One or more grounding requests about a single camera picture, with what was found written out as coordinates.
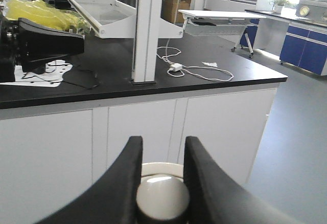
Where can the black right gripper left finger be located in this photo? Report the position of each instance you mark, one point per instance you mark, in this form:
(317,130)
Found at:
(112,198)

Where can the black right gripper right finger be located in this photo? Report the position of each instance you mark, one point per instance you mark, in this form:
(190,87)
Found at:
(216,198)

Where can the glass jar with beige lid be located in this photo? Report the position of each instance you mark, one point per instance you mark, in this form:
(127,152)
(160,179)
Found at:
(162,196)

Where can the white lab bench cabinet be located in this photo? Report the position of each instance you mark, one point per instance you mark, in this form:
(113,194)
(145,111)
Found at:
(57,141)

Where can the white paper sheet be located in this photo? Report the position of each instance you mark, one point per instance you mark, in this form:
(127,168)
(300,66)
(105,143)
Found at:
(52,77)

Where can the white folding table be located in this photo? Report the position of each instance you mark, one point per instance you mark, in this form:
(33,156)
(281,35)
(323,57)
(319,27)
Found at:
(220,23)

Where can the blue lab cabinet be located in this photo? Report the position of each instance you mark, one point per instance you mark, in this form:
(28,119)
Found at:
(295,40)

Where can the black microscope device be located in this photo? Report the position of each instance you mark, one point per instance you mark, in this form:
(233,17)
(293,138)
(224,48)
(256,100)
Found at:
(32,45)

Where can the white overhead shelf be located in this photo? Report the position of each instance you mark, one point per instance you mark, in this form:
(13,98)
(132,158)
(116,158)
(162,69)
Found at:
(115,19)

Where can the cardboard boxes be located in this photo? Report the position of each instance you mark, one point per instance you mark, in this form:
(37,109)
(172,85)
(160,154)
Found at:
(170,9)

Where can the white bench upright column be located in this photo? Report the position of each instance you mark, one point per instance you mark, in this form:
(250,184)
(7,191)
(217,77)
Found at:
(145,41)

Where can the yellow plastic bag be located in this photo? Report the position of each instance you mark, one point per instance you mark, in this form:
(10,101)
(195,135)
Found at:
(44,14)

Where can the potted green plant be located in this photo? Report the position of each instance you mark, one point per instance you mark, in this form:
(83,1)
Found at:
(278,5)

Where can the grey round gauge machine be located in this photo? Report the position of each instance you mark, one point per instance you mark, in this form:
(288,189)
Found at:
(312,9)

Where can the white charger with cable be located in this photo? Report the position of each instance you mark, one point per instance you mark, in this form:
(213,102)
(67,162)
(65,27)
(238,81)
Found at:
(178,70)

